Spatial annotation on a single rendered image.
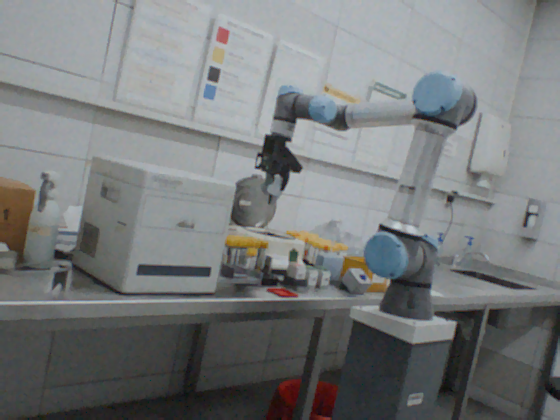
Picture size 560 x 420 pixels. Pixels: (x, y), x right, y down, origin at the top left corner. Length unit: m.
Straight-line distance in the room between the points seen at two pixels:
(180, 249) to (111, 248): 0.16
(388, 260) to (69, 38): 1.17
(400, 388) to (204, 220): 0.67
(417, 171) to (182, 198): 0.58
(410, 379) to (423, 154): 0.59
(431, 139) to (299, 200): 1.23
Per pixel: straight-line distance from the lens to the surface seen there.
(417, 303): 1.60
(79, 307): 1.30
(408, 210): 1.47
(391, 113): 1.69
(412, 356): 1.56
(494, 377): 4.17
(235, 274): 1.60
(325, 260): 2.02
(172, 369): 2.42
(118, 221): 1.42
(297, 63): 2.48
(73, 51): 1.95
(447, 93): 1.46
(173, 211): 1.40
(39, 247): 1.51
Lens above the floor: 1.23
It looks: 4 degrees down
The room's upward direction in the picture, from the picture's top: 12 degrees clockwise
